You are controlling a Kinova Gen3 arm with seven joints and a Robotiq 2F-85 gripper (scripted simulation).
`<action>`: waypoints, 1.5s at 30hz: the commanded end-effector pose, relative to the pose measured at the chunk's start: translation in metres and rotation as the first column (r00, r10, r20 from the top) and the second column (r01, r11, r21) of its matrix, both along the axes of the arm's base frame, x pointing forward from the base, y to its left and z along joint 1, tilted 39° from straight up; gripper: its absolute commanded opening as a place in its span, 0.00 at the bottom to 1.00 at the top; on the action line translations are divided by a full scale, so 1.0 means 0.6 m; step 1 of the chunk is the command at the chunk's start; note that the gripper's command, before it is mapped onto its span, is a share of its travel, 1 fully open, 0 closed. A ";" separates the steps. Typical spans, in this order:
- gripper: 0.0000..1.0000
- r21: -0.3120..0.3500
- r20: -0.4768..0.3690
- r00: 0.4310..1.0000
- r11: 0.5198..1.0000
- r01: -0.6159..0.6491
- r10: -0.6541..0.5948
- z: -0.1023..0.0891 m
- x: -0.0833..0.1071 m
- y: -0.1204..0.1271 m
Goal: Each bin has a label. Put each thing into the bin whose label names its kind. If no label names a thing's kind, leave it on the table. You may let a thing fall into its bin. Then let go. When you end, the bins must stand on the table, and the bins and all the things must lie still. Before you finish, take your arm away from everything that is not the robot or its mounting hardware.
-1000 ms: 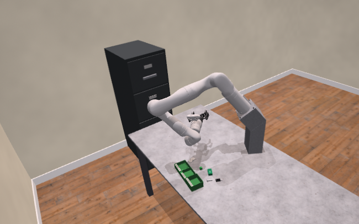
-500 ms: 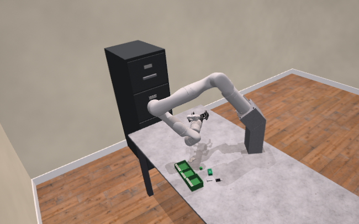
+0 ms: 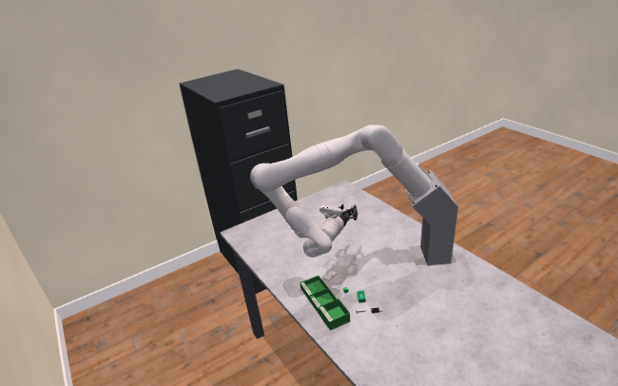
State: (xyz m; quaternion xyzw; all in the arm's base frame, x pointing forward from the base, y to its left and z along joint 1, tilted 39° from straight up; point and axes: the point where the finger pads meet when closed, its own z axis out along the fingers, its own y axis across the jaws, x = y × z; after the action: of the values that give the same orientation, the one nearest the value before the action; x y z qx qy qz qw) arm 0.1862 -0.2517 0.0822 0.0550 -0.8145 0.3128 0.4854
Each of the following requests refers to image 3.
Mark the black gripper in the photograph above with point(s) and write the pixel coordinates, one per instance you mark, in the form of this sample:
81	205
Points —
352	213

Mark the white domino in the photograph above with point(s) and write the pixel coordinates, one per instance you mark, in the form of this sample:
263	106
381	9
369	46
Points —
330	275

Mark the green rack of bins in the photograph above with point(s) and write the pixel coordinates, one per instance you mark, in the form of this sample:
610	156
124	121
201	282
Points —
322	298

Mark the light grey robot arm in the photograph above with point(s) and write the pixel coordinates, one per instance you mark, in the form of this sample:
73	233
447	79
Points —
269	178

